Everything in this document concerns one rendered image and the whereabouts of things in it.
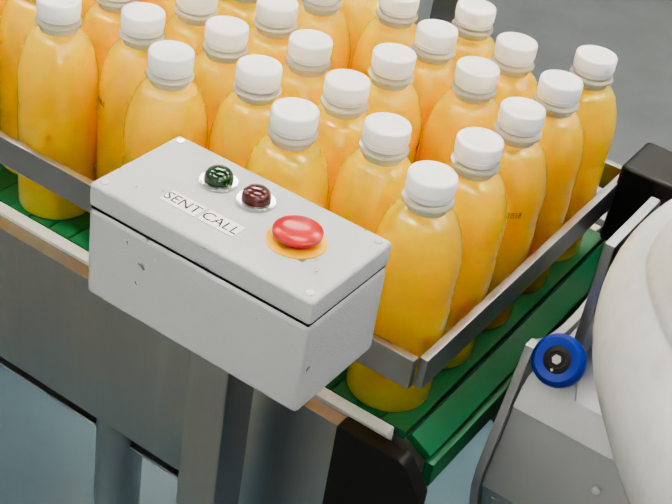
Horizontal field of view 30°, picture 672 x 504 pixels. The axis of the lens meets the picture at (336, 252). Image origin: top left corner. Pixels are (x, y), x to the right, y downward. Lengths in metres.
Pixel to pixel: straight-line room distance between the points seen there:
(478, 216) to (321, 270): 0.20
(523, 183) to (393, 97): 0.14
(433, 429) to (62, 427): 1.33
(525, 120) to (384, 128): 0.13
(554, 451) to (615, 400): 0.46
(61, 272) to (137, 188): 0.28
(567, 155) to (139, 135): 0.38
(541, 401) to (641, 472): 0.49
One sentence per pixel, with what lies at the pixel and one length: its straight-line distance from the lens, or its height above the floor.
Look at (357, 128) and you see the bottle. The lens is 1.06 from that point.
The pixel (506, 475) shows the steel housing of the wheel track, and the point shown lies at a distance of 1.10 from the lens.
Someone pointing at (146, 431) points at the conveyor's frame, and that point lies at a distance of 1.21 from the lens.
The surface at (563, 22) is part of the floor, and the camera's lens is 4.11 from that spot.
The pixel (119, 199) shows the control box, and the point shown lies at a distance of 0.91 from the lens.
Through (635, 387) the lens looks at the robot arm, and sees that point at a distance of 0.60.
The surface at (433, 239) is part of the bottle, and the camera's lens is 0.95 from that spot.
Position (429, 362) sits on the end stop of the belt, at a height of 0.98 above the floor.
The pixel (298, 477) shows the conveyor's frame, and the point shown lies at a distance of 1.10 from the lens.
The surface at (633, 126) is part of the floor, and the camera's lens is 3.58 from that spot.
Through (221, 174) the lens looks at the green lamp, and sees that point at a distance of 0.92.
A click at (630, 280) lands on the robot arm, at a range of 0.64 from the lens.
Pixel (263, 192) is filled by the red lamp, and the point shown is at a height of 1.11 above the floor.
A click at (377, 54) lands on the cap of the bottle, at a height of 1.12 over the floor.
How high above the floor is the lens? 1.60
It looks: 35 degrees down
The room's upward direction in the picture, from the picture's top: 10 degrees clockwise
